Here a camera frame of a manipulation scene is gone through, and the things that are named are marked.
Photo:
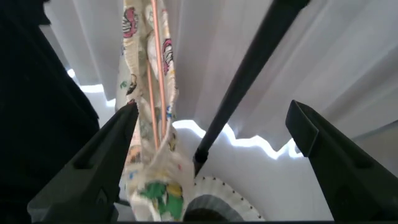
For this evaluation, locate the pink clothes hanger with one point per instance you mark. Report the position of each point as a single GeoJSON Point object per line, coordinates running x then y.
{"type": "Point", "coordinates": [159, 77]}

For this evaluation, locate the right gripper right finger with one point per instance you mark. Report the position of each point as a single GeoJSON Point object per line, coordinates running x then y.
{"type": "Point", "coordinates": [357, 186]}

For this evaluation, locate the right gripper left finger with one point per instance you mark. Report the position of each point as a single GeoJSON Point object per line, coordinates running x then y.
{"type": "Point", "coordinates": [87, 186]}

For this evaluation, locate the white laundry basket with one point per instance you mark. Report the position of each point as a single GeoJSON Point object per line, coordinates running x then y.
{"type": "Point", "coordinates": [217, 202]}

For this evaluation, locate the black garment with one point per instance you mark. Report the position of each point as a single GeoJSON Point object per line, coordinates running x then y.
{"type": "Point", "coordinates": [37, 109]}

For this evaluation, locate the cream printed garment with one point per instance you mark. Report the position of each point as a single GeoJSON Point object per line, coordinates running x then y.
{"type": "Point", "coordinates": [155, 155]}

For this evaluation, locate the white curtain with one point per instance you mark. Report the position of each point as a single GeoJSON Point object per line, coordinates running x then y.
{"type": "Point", "coordinates": [311, 77]}

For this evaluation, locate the black clothes rack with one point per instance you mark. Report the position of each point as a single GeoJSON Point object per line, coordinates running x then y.
{"type": "Point", "coordinates": [248, 77]}

